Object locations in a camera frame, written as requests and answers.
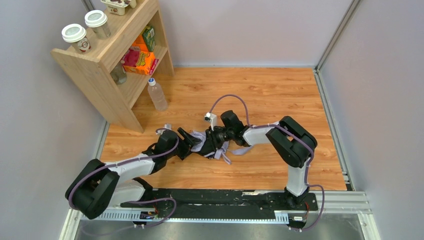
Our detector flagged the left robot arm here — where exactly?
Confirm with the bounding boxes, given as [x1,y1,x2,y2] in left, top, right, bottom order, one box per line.
[65,127,202,220]

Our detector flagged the glass jar on shelf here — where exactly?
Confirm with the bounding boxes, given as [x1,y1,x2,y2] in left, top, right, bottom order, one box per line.
[110,61,127,85]

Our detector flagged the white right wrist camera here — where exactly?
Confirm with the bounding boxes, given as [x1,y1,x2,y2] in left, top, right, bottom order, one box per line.
[204,112,218,131]

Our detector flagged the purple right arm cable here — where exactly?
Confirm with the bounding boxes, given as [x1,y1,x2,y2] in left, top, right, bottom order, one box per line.
[208,94,326,232]

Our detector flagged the clear plastic water bottle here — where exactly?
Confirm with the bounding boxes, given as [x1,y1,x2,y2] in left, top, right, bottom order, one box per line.
[147,77,168,112]

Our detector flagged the orange snack box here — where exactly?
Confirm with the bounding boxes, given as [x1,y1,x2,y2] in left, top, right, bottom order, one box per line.
[120,49,159,75]

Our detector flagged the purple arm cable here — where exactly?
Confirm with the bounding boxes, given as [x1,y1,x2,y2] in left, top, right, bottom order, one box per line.
[67,127,180,229]
[208,94,326,232]

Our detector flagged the green drink carton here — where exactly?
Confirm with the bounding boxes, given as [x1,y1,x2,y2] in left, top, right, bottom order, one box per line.
[134,25,156,52]

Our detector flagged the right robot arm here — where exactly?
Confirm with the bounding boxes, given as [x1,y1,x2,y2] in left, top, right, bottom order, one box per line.
[191,110,318,198]

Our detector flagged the rear white-lidded paper cup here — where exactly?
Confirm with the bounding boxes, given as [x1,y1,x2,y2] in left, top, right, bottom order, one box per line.
[84,10,111,40]

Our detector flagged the white-lidded paper cup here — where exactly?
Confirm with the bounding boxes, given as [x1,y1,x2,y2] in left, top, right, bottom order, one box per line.
[61,23,91,54]
[84,10,111,40]

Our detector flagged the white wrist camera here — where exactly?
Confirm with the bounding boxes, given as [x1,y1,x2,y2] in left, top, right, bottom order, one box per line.
[204,112,218,131]
[155,123,172,135]

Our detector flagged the wooden shelf unit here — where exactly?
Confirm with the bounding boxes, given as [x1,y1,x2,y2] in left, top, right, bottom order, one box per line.
[50,0,175,133]

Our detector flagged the front white-lidded paper cup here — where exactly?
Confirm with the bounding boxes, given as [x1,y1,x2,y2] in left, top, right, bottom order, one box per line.
[61,23,91,54]

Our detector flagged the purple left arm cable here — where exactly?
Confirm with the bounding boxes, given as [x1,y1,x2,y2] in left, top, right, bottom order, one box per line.
[67,127,180,229]

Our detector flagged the yogurt cup pack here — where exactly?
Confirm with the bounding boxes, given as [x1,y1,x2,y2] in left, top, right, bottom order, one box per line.
[100,0,138,16]

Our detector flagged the lavender folding umbrella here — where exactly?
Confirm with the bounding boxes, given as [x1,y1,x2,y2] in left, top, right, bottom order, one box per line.
[190,131,253,165]

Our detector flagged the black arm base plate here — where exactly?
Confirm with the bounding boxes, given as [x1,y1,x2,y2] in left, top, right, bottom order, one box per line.
[120,188,319,220]

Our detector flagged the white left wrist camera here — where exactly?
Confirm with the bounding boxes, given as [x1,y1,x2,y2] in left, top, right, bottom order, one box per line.
[155,123,172,135]

